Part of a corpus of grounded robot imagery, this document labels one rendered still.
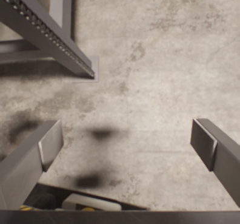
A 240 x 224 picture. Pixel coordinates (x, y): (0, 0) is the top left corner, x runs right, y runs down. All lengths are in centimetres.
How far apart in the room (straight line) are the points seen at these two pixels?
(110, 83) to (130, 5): 46
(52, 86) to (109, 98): 34
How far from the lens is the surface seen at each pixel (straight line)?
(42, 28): 51
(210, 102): 97
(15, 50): 80
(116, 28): 106
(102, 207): 90
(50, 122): 17
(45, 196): 100
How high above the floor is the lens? 91
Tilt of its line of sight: 80 degrees down
